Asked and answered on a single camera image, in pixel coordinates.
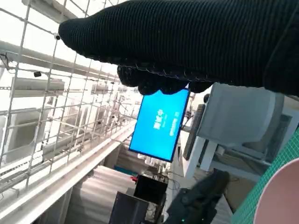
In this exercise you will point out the black box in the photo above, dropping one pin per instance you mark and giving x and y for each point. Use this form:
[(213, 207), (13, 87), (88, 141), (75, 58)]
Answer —
[(150, 189)]

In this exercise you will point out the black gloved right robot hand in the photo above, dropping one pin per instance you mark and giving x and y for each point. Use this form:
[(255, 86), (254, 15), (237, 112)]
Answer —
[(187, 39)]

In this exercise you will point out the dark grey box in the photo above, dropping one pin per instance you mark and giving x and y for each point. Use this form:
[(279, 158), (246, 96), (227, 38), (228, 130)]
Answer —
[(128, 208)]

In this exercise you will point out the dark flat monitor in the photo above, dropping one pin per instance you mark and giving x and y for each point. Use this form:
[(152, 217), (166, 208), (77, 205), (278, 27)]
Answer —
[(194, 133)]

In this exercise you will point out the pink bowl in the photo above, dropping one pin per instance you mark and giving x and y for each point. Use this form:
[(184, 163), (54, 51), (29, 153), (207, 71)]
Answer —
[(280, 193)]

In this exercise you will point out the grey office chair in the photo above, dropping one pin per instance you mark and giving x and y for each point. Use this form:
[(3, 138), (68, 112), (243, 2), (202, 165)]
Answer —
[(238, 114)]

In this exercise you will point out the monitor with blue screen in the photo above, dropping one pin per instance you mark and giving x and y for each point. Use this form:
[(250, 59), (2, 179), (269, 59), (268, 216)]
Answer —
[(158, 126)]

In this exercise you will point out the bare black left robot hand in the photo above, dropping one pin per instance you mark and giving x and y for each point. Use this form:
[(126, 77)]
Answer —
[(198, 200)]

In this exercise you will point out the green cutting mat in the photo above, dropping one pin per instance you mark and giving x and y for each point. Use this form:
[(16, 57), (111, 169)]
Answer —
[(257, 179)]

